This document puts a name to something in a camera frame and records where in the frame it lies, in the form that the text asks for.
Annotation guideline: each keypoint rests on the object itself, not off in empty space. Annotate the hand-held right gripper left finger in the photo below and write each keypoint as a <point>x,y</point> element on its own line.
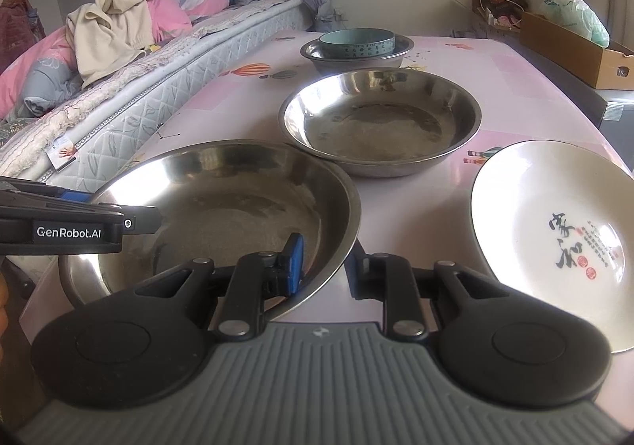
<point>296,261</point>

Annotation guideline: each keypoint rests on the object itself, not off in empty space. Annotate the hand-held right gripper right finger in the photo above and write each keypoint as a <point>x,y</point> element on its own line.
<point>352,276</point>

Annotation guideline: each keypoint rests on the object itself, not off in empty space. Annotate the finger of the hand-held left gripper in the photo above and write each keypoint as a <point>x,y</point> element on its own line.
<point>64,233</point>
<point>44,200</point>

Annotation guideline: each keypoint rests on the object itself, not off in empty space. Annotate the large steel plate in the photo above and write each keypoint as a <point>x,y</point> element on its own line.
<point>223,197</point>

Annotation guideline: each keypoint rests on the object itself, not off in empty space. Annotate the small steel bowl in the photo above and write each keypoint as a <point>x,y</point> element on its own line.
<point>356,64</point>

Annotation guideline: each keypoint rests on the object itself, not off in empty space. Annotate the teal ceramic bowl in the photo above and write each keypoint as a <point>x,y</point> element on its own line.
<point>356,48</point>

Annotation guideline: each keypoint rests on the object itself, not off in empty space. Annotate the quilted white mattress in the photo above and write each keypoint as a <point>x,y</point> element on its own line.
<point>148,93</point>

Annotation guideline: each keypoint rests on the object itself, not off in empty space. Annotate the pink balloon-print tablecloth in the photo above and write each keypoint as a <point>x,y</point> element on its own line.
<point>237,98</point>

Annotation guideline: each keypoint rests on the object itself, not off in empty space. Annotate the cream garment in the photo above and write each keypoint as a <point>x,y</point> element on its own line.
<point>114,24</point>

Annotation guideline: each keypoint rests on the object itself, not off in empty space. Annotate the white ceramic plate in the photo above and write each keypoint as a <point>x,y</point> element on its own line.
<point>535,197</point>

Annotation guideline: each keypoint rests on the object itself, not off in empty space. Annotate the pink and teal quilt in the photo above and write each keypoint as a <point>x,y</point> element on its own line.
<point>173,4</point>

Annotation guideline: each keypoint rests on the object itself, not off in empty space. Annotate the open cardboard box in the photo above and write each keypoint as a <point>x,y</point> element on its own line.
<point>475,11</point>

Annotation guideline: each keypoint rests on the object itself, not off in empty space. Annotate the large grey carton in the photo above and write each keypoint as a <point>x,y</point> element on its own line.
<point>619,113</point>

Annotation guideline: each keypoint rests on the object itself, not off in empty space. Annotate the brown cardboard tray box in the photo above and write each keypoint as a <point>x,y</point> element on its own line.
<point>569,48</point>

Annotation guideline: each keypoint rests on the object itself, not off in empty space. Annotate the pale green plastic bag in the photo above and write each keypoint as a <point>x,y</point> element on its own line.
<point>579,19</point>

